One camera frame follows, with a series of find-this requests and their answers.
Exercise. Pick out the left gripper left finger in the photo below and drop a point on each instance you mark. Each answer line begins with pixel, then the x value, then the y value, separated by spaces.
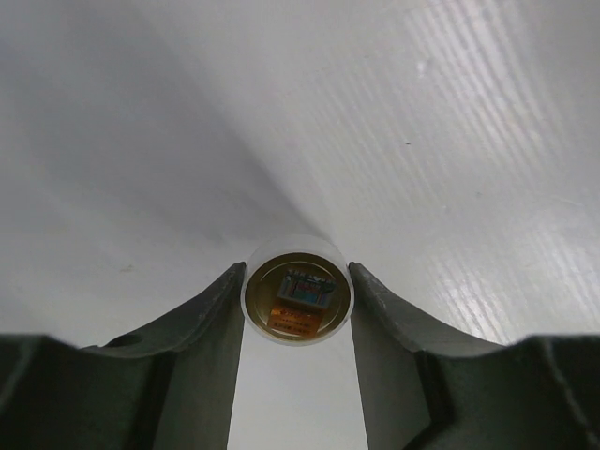
pixel 166 385

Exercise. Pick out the white bottle cap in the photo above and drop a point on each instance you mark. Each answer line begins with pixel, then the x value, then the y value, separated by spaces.
pixel 297 290

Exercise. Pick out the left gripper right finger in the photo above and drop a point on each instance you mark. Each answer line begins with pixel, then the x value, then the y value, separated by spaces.
pixel 427 385

